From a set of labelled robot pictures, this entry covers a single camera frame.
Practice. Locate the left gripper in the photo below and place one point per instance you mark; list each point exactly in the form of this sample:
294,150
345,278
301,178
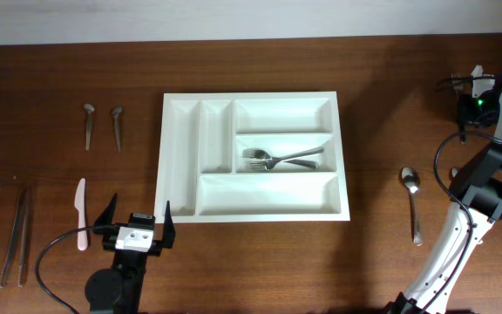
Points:
168,235

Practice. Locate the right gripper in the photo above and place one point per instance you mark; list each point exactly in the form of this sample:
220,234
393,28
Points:
472,119

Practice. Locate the steel fork dark handle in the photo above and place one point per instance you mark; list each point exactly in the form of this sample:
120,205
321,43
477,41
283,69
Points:
458,88

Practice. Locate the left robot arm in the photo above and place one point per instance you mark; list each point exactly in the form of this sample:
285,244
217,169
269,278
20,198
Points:
118,288

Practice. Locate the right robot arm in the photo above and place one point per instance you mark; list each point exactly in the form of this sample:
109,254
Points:
475,192

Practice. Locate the pink plastic knife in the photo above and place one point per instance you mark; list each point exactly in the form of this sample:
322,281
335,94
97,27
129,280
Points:
79,204

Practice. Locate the white plastic cutlery tray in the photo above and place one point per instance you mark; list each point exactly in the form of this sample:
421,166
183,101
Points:
202,174

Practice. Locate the small steel spoon right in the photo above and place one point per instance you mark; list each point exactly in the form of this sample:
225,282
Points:
117,131

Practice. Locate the small steel spoon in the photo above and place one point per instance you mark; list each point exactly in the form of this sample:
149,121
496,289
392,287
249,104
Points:
90,109
117,131

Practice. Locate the steel tongs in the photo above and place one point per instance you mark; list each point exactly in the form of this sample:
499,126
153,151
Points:
18,241

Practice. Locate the small steel spoon left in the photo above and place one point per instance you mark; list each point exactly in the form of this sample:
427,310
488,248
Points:
90,109

